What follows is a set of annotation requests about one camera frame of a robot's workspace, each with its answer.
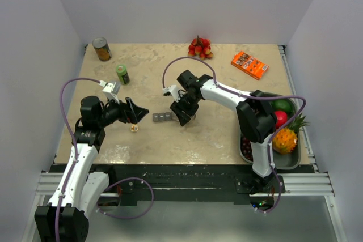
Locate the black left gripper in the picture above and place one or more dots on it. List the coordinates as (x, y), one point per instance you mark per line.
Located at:
(129, 112)

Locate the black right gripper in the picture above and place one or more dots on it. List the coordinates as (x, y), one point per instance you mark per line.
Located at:
(177, 108)

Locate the pill bottle cap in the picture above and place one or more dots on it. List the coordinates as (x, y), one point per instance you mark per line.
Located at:
(134, 128)

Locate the grey weekly pill organizer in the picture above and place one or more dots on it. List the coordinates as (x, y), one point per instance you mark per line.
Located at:
(162, 117)

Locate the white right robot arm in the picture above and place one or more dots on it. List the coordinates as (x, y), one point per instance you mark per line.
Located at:
(256, 117)

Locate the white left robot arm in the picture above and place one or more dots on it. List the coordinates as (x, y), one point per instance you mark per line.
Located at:
(66, 215)

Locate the green cylindrical container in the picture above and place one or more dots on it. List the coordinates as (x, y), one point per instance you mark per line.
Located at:
(122, 74)

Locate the bunch of red lychee fruits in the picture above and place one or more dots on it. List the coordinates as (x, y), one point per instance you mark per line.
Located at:
(201, 48)

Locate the dark red grape bunch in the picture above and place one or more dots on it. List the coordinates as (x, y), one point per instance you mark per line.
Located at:
(245, 148)

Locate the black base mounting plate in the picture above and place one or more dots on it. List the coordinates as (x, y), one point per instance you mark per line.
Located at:
(187, 183)

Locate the tin can with dark label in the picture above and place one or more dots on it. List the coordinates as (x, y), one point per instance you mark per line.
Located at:
(102, 49)

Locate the orange cardboard box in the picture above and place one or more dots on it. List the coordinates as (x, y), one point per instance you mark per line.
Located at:
(249, 65)

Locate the green avocado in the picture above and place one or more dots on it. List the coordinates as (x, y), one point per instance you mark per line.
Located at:
(282, 105)

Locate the pineapple toy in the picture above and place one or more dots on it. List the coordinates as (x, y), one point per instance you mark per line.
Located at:
(286, 140)

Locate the grey fruit tray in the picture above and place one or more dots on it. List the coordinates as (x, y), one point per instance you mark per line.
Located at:
(287, 161)

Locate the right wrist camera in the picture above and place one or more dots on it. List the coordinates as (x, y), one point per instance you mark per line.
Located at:
(173, 91)

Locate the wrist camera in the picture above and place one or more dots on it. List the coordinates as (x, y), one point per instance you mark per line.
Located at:
(173, 91)
(111, 89)

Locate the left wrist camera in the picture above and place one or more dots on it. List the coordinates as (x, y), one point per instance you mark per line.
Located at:
(111, 89)

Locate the aluminium frame rail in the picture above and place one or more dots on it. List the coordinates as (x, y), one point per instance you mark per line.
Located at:
(309, 184)

